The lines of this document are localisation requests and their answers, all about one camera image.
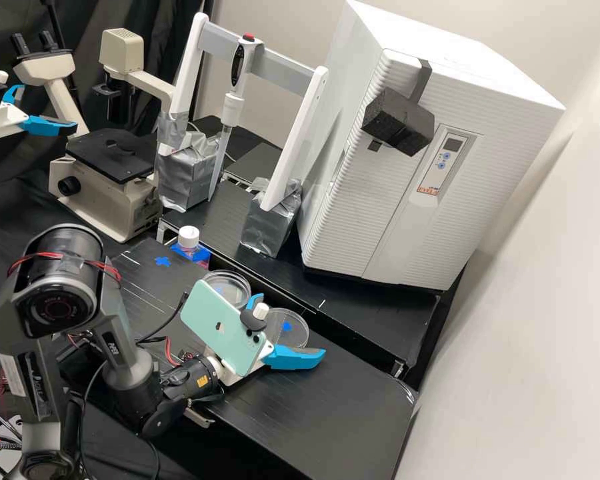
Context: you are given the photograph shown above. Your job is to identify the white pipette stand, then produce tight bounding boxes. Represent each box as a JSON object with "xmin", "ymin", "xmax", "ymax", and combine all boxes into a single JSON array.
[{"xmin": 155, "ymin": 11, "xmax": 330, "ymax": 259}]

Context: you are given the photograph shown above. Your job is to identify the black cable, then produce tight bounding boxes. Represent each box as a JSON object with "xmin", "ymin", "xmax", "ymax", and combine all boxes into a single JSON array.
[{"xmin": 132, "ymin": 291, "xmax": 189, "ymax": 347}]

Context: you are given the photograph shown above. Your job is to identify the small bottle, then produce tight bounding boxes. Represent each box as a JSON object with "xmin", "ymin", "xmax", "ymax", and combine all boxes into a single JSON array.
[{"xmin": 177, "ymin": 225, "xmax": 204, "ymax": 259}]

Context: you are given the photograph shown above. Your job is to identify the petri dish lid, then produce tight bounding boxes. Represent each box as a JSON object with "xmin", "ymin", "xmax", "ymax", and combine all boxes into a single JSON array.
[{"xmin": 265, "ymin": 307, "xmax": 311, "ymax": 350}]

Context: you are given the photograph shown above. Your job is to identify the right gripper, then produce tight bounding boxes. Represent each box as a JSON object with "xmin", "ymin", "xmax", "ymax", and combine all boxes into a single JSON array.
[{"xmin": 205, "ymin": 295, "xmax": 327, "ymax": 387}]

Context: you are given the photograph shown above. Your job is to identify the white incubator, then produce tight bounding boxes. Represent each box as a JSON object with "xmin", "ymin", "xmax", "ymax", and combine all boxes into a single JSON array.
[{"xmin": 299, "ymin": 0, "xmax": 567, "ymax": 293}]

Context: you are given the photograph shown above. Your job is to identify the petri dish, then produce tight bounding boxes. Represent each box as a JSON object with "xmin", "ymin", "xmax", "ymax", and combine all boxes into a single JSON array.
[{"xmin": 201, "ymin": 269, "xmax": 253, "ymax": 309}]

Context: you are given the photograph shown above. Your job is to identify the pipette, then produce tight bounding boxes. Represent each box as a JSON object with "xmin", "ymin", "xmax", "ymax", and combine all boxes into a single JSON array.
[{"xmin": 210, "ymin": 31, "xmax": 259, "ymax": 202}]

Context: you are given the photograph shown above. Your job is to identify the incubator door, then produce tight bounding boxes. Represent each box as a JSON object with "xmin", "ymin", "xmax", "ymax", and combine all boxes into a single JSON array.
[{"xmin": 300, "ymin": 47, "xmax": 487, "ymax": 291}]

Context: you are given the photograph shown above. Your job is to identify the black platform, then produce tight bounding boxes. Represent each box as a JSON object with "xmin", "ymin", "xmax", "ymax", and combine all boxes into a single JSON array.
[
  {"xmin": 189, "ymin": 115, "xmax": 287, "ymax": 190},
  {"xmin": 109, "ymin": 237, "xmax": 417, "ymax": 480},
  {"xmin": 157, "ymin": 179, "xmax": 469, "ymax": 303},
  {"xmin": 199, "ymin": 249, "xmax": 441, "ymax": 387}
]

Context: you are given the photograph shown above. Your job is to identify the cream microscope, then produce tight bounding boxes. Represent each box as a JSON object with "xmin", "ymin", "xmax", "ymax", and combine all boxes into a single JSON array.
[{"xmin": 11, "ymin": 27, "xmax": 177, "ymax": 245}]

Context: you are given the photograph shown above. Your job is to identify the right wrist camera phone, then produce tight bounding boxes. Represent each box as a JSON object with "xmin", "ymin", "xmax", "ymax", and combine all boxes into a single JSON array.
[{"xmin": 179, "ymin": 279, "xmax": 277, "ymax": 377}]

